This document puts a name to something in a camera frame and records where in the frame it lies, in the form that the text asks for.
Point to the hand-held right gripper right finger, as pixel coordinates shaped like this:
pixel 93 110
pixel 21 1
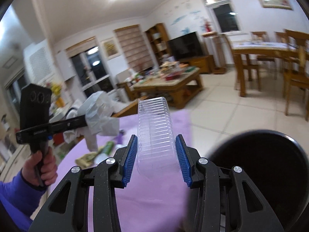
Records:
pixel 182 162

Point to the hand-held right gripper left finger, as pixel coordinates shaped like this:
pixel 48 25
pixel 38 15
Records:
pixel 130 160

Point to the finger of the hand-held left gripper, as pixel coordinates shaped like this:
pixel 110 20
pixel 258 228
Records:
pixel 70 123

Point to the white plastic bag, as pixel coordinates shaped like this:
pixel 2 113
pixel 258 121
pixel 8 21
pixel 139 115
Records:
pixel 96 116

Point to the clear plastic container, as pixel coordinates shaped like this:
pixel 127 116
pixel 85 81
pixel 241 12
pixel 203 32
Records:
pixel 154 135

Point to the black trash bin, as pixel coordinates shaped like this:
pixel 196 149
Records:
pixel 260 178

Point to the person's left forearm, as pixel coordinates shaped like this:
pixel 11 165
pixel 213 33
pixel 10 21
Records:
pixel 17 198

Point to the person's left hand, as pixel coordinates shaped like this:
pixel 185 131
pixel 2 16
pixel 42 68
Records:
pixel 47 166

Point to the green snack packet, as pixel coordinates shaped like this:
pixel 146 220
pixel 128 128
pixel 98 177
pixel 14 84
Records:
pixel 106 148

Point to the yellow artificial flowers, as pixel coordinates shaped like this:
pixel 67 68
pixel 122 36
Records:
pixel 56 88

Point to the white lattice cabinet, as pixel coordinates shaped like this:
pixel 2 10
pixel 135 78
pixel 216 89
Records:
pixel 41 62

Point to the wooden sofa with white cushions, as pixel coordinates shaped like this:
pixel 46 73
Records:
pixel 130 107

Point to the purple tablecloth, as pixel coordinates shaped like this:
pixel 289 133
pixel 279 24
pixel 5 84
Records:
pixel 154 210

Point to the glass balcony door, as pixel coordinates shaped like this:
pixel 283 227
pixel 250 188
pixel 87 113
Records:
pixel 91 70

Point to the wooden coffee table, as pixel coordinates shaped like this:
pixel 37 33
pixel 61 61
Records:
pixel 169 87

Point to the flat red box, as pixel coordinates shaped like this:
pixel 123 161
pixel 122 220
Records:
pixel 171 77

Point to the small framed sunflower picture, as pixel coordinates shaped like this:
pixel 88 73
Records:
pixel 110 48

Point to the striped window blind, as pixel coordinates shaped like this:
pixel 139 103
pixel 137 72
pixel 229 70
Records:
pixel 132 48

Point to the wooden television stand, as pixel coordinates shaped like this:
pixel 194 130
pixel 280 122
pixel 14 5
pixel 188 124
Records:
pixel 200 64

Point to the tall wooden plant stand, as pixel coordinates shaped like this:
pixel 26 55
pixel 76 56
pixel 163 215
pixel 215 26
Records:
pixel 217 53

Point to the black television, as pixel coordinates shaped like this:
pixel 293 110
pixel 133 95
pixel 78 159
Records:
pixel 185 46

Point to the wooden dining chair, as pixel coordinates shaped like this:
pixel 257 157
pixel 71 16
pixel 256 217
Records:
pixel 281 37
pixel 298 77
pixel 243 62
pixel 262 37

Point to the wooden bookshelf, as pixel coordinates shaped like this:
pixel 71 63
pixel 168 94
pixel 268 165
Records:
pixel 158 43

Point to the wooden dining table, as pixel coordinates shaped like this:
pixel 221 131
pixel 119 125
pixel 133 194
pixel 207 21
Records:
pixel 260 50

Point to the red flower vase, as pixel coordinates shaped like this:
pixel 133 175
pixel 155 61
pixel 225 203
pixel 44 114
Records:
pixel 207 26

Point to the white framed window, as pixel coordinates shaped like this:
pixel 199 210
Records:
pixel 222 12

